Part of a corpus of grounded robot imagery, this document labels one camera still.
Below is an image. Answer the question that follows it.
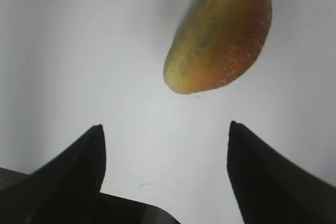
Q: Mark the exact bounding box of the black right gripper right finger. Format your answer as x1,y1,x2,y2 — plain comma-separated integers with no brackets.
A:
226,121,335,223

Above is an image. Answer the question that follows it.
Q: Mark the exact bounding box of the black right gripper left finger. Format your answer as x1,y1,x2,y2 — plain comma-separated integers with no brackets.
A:
0,123,107,224

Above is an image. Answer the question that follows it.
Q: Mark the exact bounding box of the brown bread roll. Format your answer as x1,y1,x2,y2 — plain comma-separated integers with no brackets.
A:
163,0,272,94

